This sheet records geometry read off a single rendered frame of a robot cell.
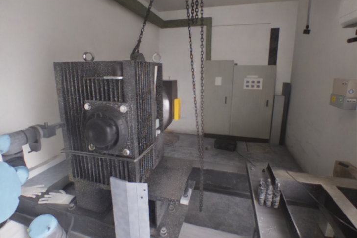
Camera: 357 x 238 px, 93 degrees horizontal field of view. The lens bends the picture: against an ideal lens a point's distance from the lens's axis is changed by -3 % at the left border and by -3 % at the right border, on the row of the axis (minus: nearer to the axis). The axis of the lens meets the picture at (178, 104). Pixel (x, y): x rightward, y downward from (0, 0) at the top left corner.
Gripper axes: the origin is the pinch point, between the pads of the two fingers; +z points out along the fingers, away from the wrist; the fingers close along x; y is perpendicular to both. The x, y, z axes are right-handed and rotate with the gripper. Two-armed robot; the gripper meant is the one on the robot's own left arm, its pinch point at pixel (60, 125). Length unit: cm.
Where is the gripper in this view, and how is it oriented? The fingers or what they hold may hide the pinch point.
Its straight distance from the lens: 122.8
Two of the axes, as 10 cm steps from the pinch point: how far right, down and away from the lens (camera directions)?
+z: 2.7, -1.8, 9.4
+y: 0.0, -9.8, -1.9
